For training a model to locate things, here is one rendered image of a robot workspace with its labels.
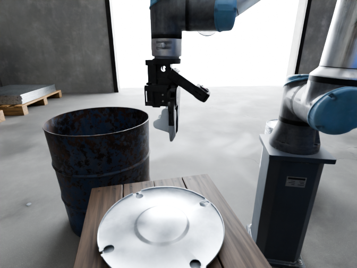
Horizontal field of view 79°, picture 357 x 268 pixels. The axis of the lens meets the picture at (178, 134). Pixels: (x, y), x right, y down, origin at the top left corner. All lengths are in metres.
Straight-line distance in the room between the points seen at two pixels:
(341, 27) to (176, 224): 0.56
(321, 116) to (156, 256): 0.46
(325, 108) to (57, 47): 4.50
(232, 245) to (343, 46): 0.49
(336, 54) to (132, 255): 0.60
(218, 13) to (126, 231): 0.52
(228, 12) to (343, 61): 0.27
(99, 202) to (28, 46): 4.42
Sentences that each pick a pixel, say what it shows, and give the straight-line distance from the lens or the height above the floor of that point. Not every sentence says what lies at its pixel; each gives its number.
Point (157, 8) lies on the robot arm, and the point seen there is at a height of 0.83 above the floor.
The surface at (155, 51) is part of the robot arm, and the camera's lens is 0.54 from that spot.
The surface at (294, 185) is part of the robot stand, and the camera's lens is 0.80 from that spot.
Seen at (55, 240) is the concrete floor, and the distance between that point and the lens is 1.14.
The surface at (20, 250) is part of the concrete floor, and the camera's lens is 1.17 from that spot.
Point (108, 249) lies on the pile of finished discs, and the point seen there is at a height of 0.35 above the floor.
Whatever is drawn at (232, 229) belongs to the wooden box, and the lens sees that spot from 0.57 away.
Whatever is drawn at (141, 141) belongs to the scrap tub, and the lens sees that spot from 0.87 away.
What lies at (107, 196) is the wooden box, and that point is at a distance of 0.69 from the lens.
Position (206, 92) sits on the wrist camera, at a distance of 0.54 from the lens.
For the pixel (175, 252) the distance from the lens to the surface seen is 0.50.
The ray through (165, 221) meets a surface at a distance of 0.55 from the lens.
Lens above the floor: 0.74
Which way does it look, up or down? 21 degrees down
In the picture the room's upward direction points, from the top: straight up
